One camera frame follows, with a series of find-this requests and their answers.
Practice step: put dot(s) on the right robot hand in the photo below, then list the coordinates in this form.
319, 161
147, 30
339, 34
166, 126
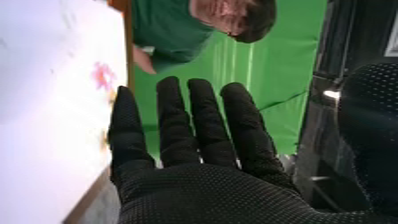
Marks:
207, 193

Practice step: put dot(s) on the white sheet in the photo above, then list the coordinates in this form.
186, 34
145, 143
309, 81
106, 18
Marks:
55, 116

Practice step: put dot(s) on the person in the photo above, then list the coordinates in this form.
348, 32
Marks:
170, 30

